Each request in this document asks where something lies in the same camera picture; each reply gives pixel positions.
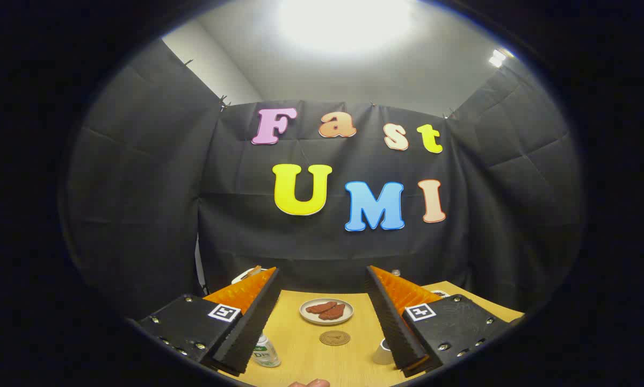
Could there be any wooden table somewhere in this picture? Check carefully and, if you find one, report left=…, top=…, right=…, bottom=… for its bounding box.
left=220, top=279, right=524, bottom=387

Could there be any white juice bottle green label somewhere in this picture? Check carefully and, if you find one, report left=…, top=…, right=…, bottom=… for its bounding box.
left=252, top=334, right=281, bottom=369

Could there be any white toaster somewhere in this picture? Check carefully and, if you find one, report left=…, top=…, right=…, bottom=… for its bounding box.
left=231, top=267, right=269, bottom=285

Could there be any white cup wooden handle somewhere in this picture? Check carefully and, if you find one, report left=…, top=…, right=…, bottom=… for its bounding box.
left=372, top=339, right=395, bottom=366

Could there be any white round plate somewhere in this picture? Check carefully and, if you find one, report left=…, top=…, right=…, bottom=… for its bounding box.
left=299, top=298, right=354, bottom=326

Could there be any ceiling light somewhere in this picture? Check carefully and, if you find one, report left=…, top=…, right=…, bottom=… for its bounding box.
left=488, top=48, right=515, bottom=68

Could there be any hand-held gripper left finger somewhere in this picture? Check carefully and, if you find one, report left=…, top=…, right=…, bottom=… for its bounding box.
left=136, top=267, right=281, bottom=377

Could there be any black backdrop cloth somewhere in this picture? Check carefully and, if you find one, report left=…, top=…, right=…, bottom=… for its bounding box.
left=59, top=40, right=585, bottom=323

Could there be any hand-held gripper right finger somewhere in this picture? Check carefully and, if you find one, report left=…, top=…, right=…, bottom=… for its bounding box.
left=365, top=265, right=517, bottom=377

